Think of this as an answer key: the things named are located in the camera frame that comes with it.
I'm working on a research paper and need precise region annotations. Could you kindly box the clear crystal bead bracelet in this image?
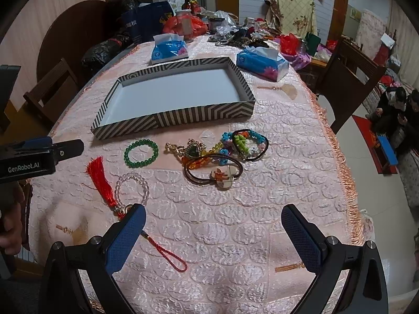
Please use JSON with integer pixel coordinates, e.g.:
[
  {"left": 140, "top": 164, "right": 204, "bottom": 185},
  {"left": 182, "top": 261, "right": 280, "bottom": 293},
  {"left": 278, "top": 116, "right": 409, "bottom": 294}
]
[{"left": 114, "top": 171, "right": 151, "bottom": 207}]

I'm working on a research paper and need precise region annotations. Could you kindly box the floral cloth on wall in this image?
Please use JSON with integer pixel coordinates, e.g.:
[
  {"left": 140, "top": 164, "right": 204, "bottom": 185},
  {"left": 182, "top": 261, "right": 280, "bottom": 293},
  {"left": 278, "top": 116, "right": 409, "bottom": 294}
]
[{"left": 265, "top": 0, "right": 318, "bottom": 38}]

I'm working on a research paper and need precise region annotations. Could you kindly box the left wooden chair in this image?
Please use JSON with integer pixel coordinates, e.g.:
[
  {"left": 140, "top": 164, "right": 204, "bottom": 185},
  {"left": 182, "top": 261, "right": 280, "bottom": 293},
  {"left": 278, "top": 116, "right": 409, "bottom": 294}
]
[{"left": 23, "top": 58, "right": 80, "bottom": 128}]

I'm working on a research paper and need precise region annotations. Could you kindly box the green bead bracelet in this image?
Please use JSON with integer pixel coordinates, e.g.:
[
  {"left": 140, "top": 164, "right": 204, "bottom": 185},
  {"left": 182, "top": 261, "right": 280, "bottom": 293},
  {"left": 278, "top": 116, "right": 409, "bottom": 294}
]
[{"left": 123, "top": 139, "right": 160, "bottom": 169}]

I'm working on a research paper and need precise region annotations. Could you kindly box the brown hair tie flower charm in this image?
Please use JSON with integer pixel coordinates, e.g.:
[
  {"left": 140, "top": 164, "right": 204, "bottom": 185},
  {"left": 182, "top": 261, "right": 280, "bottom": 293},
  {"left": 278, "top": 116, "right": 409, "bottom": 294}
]
[{"left": 183, "top": 153, "right": 244, "bottom": 190}]

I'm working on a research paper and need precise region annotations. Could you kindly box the striped cardboard tray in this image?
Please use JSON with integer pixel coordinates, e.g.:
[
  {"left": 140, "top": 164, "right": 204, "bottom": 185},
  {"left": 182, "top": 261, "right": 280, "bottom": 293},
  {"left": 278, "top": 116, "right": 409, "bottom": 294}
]
[{"left": 91, "top": 57, "right": 256, "bottom": 140}]

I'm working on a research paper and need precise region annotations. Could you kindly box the colorful bead hair tie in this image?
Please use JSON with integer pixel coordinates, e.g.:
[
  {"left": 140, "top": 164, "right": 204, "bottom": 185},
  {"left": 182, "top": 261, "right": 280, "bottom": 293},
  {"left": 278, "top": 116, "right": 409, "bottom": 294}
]
[{"left": 218, "top": 128, "right": 270, "bottom": 166}]

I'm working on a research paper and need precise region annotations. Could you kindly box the blue tissue pack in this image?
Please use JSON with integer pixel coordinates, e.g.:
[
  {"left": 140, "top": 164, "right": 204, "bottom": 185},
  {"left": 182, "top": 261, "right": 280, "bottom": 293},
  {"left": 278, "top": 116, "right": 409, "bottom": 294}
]
[
  {"left": 151, "top": 33, "right": 189, "bottom": 65},
  {"left": 236, "top": 47, "right": 289, "bottom": 82}
]

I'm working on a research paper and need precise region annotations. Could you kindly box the red Chinese knot tassel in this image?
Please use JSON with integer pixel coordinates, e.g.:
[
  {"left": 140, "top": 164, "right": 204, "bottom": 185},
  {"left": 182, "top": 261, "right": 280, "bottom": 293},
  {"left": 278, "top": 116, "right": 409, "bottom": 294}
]
[{"left": 86, "top": 156, "right": 188, "bottom": 273}]

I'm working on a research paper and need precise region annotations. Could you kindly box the gold chain ornament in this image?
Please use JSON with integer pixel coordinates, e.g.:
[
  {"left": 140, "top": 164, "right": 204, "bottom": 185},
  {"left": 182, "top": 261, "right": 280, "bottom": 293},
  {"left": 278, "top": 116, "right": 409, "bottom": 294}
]
[{"left": 165, "top": 138, "right": 207, "bottom": 159}]

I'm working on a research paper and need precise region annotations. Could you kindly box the person's left hand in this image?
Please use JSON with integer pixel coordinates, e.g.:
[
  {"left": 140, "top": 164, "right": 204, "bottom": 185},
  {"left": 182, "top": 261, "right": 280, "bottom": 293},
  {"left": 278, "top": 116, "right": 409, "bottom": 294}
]
[{"left": 0, "top": 182, "right": 24, "bottom": 255}]

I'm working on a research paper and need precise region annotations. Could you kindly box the left blue tissue pack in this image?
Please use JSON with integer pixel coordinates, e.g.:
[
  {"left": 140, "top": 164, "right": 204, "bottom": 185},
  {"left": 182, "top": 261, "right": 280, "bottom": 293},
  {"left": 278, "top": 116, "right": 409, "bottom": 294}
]
[{"left": 151, "top": 33, "right": 189, "bottom": 65}]

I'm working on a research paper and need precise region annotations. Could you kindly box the pink embossed tablecloth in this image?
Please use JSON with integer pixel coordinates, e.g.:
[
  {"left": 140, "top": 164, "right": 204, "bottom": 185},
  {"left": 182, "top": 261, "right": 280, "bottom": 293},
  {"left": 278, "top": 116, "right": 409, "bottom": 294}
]
[{"left": 28, "top": 43, "right": 364, "bottom": 313}]

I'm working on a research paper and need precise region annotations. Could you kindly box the black plastic bag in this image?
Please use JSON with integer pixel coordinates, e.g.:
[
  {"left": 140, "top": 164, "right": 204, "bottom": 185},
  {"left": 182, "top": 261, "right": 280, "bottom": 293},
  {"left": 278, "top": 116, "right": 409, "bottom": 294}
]
[{"left": 81, "top": 38, "right": 122, "bottom": 72}]

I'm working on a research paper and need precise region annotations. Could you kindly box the seated person in black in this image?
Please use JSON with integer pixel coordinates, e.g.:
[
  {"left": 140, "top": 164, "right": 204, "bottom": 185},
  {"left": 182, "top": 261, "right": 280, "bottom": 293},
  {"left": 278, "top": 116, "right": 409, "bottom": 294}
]
[{"left": 369, "top": 87, "right": 407, "bottom": 140}]

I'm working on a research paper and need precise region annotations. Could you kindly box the red plastic bag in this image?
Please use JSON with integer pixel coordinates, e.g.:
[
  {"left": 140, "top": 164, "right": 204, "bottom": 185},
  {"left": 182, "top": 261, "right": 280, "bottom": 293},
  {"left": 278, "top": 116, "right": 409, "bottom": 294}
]
[{"left": 163, "top": 14, "right": 208, "bottom": 38}]

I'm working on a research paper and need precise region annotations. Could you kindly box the round brown table top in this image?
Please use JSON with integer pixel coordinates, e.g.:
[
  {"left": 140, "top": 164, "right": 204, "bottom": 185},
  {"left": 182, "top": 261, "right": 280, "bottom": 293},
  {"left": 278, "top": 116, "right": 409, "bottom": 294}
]
[{"left": 36, "top": 0, "right": 109, "bottom": 85}]

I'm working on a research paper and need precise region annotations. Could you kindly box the right dark wooden chair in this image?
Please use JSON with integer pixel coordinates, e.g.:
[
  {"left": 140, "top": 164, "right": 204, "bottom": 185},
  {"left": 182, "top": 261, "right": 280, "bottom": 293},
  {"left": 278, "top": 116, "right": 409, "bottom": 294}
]
[{"left": 314, "top": 37, "right": 386, "bottom": 133}]

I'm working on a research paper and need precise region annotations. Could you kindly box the dark blue paper bag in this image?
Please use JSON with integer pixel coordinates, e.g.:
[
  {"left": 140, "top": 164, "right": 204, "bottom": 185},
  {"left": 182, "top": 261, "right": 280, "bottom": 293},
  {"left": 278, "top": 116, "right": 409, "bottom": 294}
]
[{"left": 122, "top": 1, "right": 174, "bottom": 44}]

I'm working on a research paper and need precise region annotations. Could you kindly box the right blue tissue pack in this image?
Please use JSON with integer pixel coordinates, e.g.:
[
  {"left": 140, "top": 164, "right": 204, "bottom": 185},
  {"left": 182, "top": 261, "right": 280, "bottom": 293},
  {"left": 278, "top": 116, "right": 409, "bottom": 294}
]
[{"left": 236, "top": 47, "right": 289, "bottom": 82}]

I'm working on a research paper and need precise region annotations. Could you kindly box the orange yellow bead bracelet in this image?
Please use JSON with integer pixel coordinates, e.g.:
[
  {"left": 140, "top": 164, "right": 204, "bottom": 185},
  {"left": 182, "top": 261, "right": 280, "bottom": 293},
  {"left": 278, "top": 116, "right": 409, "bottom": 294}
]
[{"left": 182, "top": 142, "right": 227, "bottom": 171}]

